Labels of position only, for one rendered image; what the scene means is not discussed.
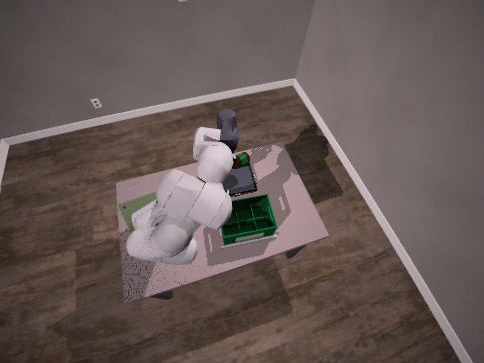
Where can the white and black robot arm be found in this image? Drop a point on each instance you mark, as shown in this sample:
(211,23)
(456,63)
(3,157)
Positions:
(204,201)

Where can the brown bottle with green label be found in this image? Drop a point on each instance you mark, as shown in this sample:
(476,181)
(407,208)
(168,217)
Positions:
(241,160)

